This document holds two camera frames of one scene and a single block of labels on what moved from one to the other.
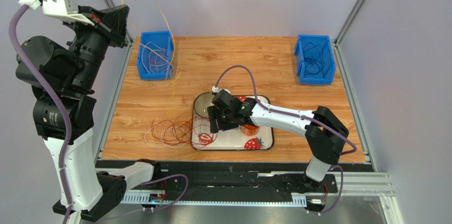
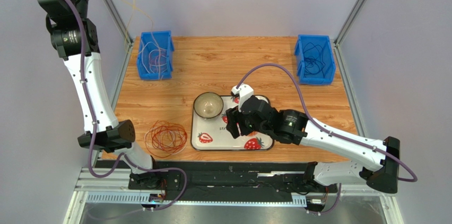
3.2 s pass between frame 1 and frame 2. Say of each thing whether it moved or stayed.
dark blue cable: stayed
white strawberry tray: stayed
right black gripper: moved
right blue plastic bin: stayed
